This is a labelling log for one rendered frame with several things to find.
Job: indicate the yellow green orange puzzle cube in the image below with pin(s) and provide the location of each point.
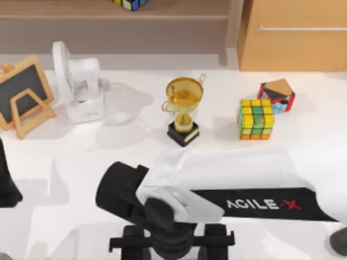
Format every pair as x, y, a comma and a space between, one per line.
256, 119

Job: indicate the gold trophy, black base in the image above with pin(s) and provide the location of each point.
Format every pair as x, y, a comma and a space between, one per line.
184, 92

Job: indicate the red and black cube box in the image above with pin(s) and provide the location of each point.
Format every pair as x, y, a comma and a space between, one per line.
279, 92

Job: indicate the white desk fan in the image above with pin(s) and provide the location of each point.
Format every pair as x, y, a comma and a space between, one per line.
81, 78

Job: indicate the wooden framed blackboard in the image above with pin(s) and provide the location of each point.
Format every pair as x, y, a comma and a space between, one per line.
24, 84

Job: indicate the wooden cupboard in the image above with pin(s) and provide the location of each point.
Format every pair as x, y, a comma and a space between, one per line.
284, 51

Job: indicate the wooden cupboard door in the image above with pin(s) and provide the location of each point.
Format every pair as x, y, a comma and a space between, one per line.
298, 51

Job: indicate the wooden open shelf unit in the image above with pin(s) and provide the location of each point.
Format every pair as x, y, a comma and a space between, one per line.
81, 16

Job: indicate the multicoloured puzzle cube, black edges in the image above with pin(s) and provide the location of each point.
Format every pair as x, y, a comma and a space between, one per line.
130, 3

